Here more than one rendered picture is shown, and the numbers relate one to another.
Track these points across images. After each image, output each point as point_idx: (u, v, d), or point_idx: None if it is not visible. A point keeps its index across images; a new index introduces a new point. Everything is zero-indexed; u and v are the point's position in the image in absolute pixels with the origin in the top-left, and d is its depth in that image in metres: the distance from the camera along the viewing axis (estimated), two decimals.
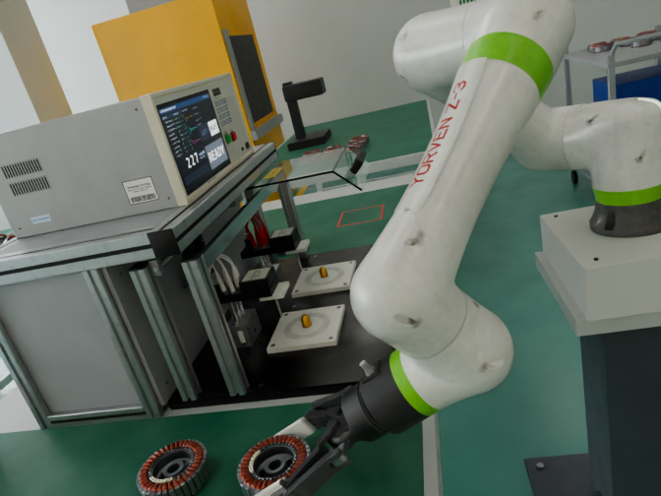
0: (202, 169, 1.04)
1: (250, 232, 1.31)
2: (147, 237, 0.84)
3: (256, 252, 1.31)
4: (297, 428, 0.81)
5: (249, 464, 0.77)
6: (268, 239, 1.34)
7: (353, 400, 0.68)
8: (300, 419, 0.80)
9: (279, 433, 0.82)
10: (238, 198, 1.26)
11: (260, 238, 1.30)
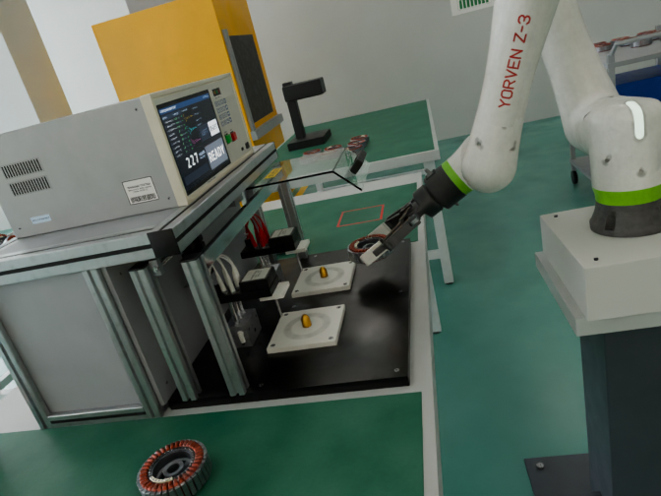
0: (202, 169, 1.04)
1: (250, 232, 1.31)
2: (147, 237, 0.84)
3: (256, 252, 1.31)
4: (380, 229, 1.33)
5: (354, 245, 1.29)
6: (268, 239, 1.34)
7: (420, 191, 1.20)
8: (382, 223, 1.33)
9: (368, 234, 1.34)
10: (238, 198, 1.26)
11: (260, 238, 1.30)
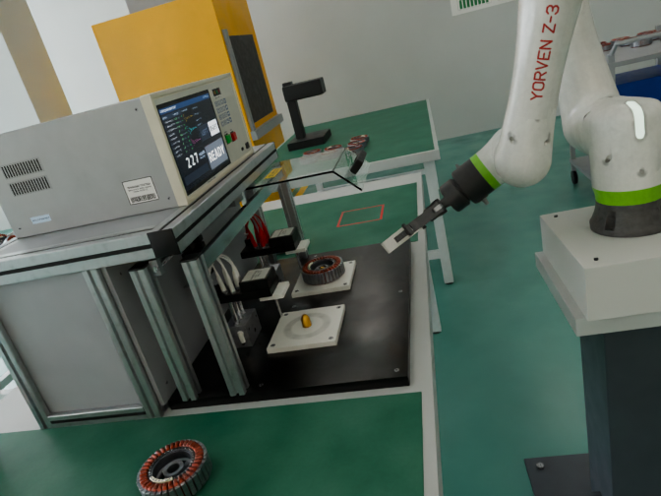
0: (202, 169, 1.04)
1: (250, 232, 1.31)
2: (147, 237, 0.84)
3: (256, 252, 1.31)
4: (403, 237, 1.20)
5: (307, 267, 1.33)
6: (268, 239, 1.34)
7: None
8: (410, 237, 1.20)
9: (394, 249, 1.21)
10: (238, 198, 1.26)
11: (260, 238, 1.30)
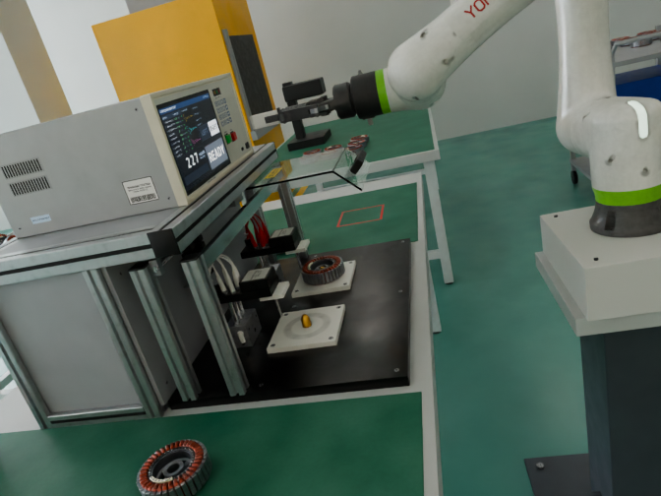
0: (202, 169, 1.04)
1: (250, 232, 1.31)
2: (147, 237, 0.84)
3: (256, 252, 1.31)
4: (273, 120, 1.17)
5: (307, 267, 1.33)
6: (268, 239, 1.34)
7: None
8: (280, 123, 1.17)
9: (261, 127, 1.18)
10: (238, 198, 1.26)
11: (260, 238, 1.30)
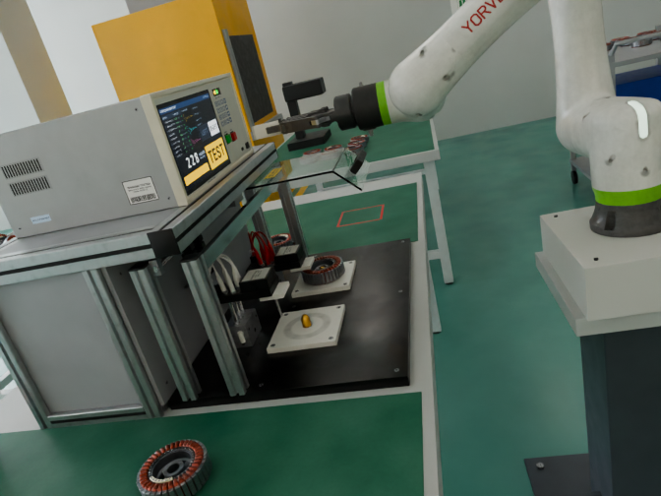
0: (202, 169, 1.04)
1: (256, 250, 1.32)
2: (147, 237, 0.84)
3: None
4: (274, 131, 1.18)
5: None
6: (272, 256, 1.36)
7: None
8: (281, 133, 1.17)
9: (262, 138, 1.19)
10: (238, 198, 1.26)
11: (266, 256, 1.31)
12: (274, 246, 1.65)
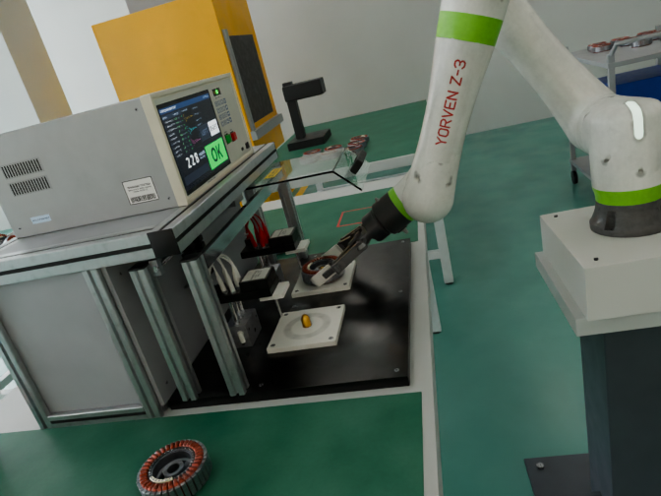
0: (202, 169, 1.04)
1: (250, 232, 1.31)
2: (147, 237, 0.84)
3: (256, 252, 1.31)
4: (330, 273, 1.28)
5: (307, 267, 1.33)
6: (268, 239, 1.34)
7: None
8: (336, 272, 1.27)
9: (323, 282, 1.29)
10: (238, 198, 1.26)
11: (260, 238, 1.30)
12: None
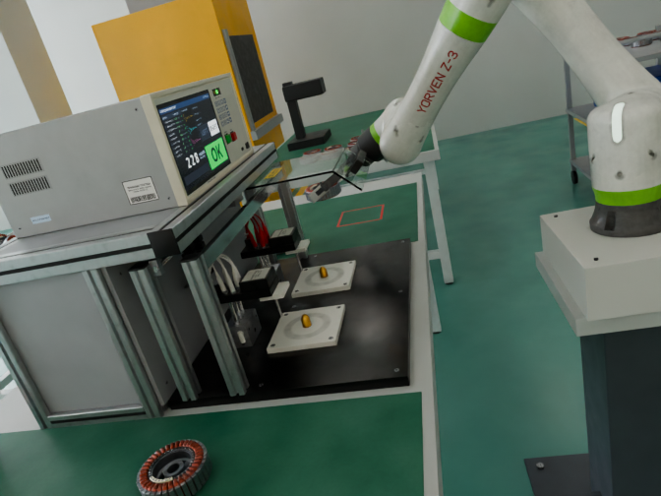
0: (202, 169, 1.04)
1: (250, 232, 1.31)
2: (147, 237, 0.84)
3: (256, 252, 1.31)
4: (323, 191, 1.55)
5: (310, 187, 1.62)
6: (268, 239, 1.34)
7: None
8: (328, 191, 1.54)
9: (318, 199, 1.57)
10: (238, 198, 1.26)
11: (260, 238, 1.30)
12: None
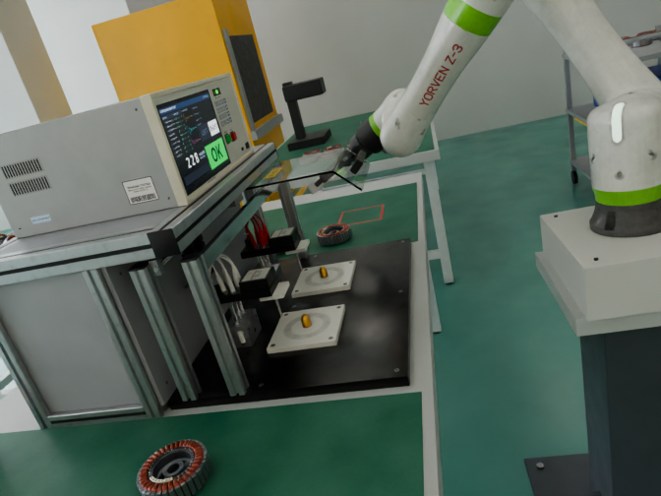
0: (202, 169, 1.04)
1: (250, 232, 1.31)
2: (147, 237, 0.84)
3: (256, 252, 1.31)
4: (322, 182, 1.53)
5: (322, 230, 1.67)
6: (268, 239, 1.34)
7: None
8: (327, 182, 1.52)
9: (317, 191, 1.55)
10: (238, 198, 1.26)
11: (260, 238, 1.30)
12: None
